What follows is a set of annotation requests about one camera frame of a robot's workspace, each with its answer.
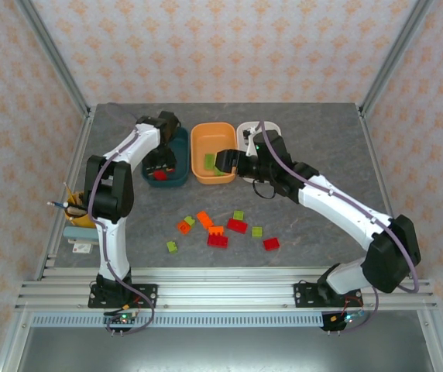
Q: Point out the long green lego brick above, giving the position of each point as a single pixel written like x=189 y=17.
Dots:
x=209 y=161
x=219 y=171

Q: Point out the long red lego brick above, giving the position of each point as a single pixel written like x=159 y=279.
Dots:
x=160 y=175

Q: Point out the small green lego brick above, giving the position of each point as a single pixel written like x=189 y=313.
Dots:
x=172 y=247
x=238 y=215
x=189 y=221
x=256 y=231

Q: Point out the long orange lego brick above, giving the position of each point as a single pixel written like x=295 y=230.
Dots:
x=205 y=219

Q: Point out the small orange lego brick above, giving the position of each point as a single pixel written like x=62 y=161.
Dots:
x=184 y=228

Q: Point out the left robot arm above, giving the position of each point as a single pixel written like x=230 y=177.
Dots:
x=109 y=186

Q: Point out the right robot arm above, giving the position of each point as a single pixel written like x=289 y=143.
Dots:
x=392 y=252

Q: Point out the teal plastic container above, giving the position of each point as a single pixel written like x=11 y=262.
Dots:
x=180 y=162

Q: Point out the orange plastic container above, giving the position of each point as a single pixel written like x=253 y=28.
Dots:
x=210 y=139

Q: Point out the white plastic container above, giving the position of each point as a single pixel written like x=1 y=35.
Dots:
x=273 y=127

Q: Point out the small red lego brick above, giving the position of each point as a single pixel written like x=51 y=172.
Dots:
x=271 y=244

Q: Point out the yellow pencil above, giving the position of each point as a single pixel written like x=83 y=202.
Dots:
x=68 y=190

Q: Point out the yellow pencil cup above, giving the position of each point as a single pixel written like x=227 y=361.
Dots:
x=80 y=219

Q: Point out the light blue box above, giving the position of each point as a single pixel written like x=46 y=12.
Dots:
x=80 y=233

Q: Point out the blue and white pen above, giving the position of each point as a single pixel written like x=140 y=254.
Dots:
x=57 y=204

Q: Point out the white card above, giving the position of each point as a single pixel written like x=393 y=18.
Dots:
x=80 y=248

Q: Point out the small circuit board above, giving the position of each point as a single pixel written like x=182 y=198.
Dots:
x=345 y=318
x=122 y=319

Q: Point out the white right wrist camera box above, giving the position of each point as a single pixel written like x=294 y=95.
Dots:
x=251 y=147

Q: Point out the aluminium side rail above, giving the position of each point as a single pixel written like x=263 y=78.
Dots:
x=369 y=135
x=83 y=133

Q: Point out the aluminium front rail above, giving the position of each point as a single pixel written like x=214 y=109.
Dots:
x=225 y=286

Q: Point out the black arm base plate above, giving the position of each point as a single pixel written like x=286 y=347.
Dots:
x=304 y=294
x=148 y=294

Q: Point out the aluminium upright post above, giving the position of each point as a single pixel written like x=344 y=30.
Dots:
x=53 y=54
x=393 y=54

